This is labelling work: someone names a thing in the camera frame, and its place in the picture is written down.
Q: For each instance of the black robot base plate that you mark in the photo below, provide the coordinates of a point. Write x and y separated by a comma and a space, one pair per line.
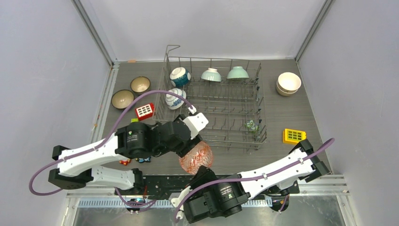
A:
160, 187

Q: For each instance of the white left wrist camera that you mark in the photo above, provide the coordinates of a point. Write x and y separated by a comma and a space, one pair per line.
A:
196, 122

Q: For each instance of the pale green bowl middle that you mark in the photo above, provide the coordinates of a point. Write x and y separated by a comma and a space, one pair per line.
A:
211, 74

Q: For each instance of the mint green bowl right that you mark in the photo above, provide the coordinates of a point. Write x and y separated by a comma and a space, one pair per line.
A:
237, 72

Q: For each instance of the yellow toy window block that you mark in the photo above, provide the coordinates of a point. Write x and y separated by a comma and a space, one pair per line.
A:
292, 136

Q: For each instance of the brown patterned bowl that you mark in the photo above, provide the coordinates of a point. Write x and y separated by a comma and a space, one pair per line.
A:
140, 85

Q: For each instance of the red white toy window block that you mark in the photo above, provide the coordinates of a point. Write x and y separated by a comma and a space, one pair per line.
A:
144, 112

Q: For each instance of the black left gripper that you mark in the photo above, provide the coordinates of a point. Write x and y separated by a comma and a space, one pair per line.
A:
182, 149

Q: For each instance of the grey wire dish rack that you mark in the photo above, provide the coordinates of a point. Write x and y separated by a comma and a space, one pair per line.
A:
229, 104

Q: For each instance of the beige ceramic bowl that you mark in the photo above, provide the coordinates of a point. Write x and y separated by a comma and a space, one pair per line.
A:
282, 92
289, 82

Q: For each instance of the white bowl blue floral pattern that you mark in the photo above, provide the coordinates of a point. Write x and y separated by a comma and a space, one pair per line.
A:
173, 102

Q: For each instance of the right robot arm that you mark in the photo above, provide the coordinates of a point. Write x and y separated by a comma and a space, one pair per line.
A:
207, 196

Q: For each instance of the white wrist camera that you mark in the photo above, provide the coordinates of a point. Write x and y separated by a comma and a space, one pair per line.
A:
196, 122
179, 200

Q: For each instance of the green owl toy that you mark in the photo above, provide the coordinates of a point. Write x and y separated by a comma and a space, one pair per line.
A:
252, 126

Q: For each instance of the teal white bowl back left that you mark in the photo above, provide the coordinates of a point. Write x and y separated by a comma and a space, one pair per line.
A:
179, 77

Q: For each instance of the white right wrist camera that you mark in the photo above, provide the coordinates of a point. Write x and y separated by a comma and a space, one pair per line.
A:
179, 200

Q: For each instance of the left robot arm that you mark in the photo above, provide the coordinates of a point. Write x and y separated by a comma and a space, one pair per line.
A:
84, 166

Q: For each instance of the white bowl blue zigzag pattern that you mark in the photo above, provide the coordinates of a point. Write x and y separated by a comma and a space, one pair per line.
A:
200, 155

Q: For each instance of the dark teal glazed bowl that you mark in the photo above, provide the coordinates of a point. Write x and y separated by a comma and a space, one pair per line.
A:
122, 99

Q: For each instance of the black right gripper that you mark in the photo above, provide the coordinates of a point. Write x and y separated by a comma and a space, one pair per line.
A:
202, 173

